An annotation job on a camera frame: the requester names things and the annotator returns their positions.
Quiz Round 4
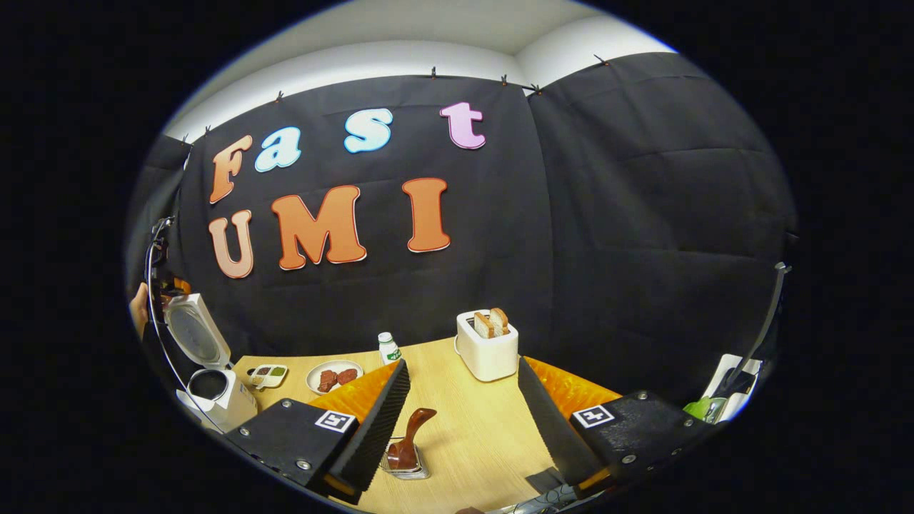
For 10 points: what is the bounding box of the dark wooden spoon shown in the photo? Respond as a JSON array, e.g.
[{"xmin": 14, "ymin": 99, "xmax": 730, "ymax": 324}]
[{"xmin": 386, "ymin": 408, "xmax": 438, "ymax": 472}]

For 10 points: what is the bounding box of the green and white object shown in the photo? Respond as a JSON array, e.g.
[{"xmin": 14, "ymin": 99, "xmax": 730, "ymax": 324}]
[{"xmin": 683, "ymin": 353, "xmax": 763, "ymax": 423}]

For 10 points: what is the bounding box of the white rice cooker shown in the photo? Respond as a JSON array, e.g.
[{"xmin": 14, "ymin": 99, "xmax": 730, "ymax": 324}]
[{"xmin": 163, "ymin": 293, "xmax": 259, "ymax": 434}]

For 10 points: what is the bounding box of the white toaster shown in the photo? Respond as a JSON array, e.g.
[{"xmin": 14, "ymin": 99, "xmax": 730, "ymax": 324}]
[{"xmin": 455, "ymin": 309, "xmax": 520, "ymax": 382}]

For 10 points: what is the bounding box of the grey curved pole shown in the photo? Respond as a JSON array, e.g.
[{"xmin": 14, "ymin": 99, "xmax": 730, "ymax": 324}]
[{"xmin": 743, "ymin": 263, "xmax": 792, "ymax": 373}]

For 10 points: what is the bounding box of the white compartment grain dish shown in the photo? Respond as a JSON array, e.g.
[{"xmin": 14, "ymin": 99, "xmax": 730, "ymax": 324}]
[{"xmin": 248, "ymin": 364, "xmax": 288, "ymax": 390}]

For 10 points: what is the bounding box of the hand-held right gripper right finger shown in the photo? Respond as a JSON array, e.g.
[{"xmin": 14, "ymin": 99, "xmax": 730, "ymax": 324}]
[{"xmin": 518, "ymin": 356, "xmax": 718, "ymax": 500}]

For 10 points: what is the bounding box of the black backdrop cloth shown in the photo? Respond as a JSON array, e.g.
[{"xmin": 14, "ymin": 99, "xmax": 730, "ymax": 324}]
[{"xmin": 125, "ymin": 54, "xmax": 797, "ymax": 422}]

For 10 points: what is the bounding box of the white round plate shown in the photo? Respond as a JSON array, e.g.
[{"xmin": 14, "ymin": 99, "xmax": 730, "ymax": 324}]
[{"xmin": 306, "ymin": 360, "xmax": 364, "ymax": 395}]

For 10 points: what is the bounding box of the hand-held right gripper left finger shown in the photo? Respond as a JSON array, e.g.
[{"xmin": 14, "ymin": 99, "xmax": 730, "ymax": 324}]
[{"xmin": 225, "ymin": 359, "xmax": 411, "ymax": 504}]

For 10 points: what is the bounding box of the metal wire chopstick holder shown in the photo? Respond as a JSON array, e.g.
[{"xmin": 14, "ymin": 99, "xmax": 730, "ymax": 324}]
[{"xmin": 378, "ymin": 439, "xmax": 431, "ymax": 480}]

